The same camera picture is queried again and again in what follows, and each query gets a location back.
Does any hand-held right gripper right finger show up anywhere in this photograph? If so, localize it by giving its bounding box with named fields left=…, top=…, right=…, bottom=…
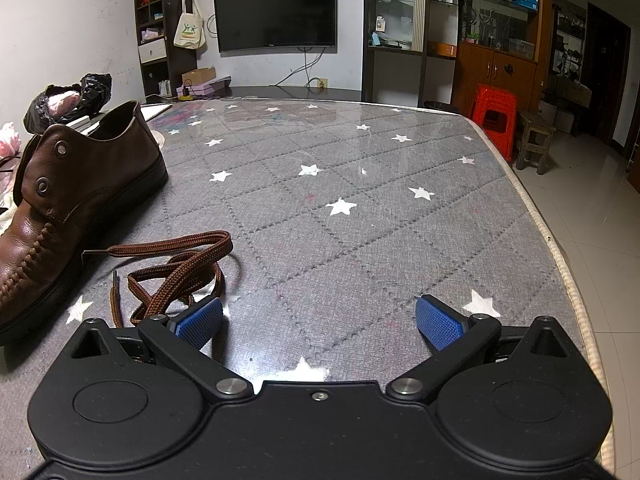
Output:
left=385, top=293, right=569, bottom=402

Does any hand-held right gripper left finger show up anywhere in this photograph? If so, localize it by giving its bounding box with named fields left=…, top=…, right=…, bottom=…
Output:
left=70, top=296, right=254, bottom=402

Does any brown shoelace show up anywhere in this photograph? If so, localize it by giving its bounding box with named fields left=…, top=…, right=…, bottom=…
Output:
left=82, top=229, right=235, bottom=329

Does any brown leather shoe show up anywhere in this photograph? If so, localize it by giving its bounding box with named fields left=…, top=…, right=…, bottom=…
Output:
left=0, top=100, right=170, bottom=347

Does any grey star-print table cover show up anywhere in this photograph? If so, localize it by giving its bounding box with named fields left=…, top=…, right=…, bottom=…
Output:
left=0, top=97, right=614, bottom=467

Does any small wooden stool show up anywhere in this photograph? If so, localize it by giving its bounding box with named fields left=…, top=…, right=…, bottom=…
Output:
left=514, top=109, right=557, bottom=176

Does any red plastic stool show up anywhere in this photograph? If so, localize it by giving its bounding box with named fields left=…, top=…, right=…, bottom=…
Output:
left=469, top=83, right=519, bottom=164

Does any long white bar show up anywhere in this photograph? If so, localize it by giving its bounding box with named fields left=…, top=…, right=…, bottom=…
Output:
left=62, top=112, right=109, bottom=134

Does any flat pink box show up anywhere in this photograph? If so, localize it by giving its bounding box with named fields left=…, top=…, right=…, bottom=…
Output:
left=175, top=77, right=233, bottom=99

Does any dark television bench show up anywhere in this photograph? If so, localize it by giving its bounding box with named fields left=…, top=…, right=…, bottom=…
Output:
left=145, top=84, right=364, bottom=106

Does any brown cardboard box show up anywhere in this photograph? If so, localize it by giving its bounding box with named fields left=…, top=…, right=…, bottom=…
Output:
left=181, top=66, right=217, bottom=89

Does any black plastic bag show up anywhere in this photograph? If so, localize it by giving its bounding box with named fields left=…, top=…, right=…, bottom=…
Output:
left=23, top=73, right=113, bottom=137

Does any pink cloth in bag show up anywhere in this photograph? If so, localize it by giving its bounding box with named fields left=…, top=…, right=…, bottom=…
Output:
left=42, top=90, right=82, bottom=114

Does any brown wooden cabinet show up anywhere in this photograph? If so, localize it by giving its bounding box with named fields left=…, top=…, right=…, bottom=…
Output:
left=451, top=0, right=545, bottom=117

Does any pink plastic wrap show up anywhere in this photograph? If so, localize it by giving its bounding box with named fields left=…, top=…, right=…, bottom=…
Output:
left=0, top=121, right=22, bottom=159

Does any beige tote bag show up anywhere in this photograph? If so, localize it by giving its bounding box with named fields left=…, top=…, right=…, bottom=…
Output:
left=173, top=0, right=208, bottom=51

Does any dark open shelf unit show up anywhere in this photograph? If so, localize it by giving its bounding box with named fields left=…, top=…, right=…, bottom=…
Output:
left=132, top=0, right=199, bottom=97

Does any glass display cabinet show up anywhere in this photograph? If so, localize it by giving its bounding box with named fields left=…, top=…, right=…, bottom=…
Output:
left=362, top=0, right=462, bottom=110

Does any dark doorway door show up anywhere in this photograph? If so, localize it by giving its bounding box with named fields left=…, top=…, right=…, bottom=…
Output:
left=581, top=2, right=632, bottom=150

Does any black wall television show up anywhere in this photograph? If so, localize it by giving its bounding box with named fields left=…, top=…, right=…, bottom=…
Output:
left=212, top=0, right=337, bottom=54

